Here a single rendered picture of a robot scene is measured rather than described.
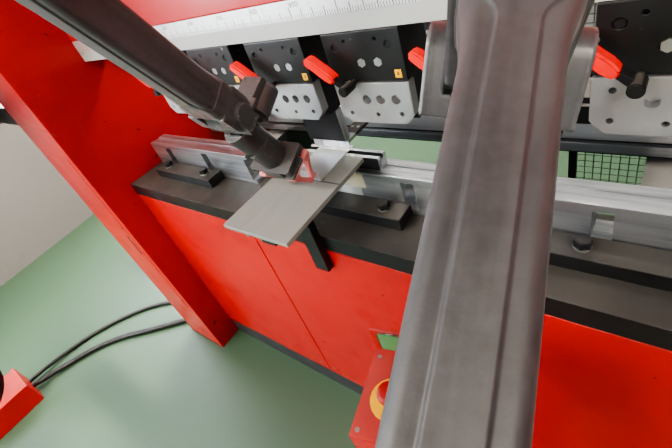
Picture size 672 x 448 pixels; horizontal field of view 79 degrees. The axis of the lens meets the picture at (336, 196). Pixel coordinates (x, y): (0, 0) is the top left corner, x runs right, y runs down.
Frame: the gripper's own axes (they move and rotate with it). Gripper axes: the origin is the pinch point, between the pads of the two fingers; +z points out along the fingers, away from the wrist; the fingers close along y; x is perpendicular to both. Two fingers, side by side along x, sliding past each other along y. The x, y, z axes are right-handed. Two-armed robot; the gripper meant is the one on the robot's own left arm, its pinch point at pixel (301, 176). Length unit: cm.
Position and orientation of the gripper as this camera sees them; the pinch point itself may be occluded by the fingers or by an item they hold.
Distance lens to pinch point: 85.8
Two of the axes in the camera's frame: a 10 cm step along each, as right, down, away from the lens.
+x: -3.4, 9.1, -2.4
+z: 5.0, 3.9, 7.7
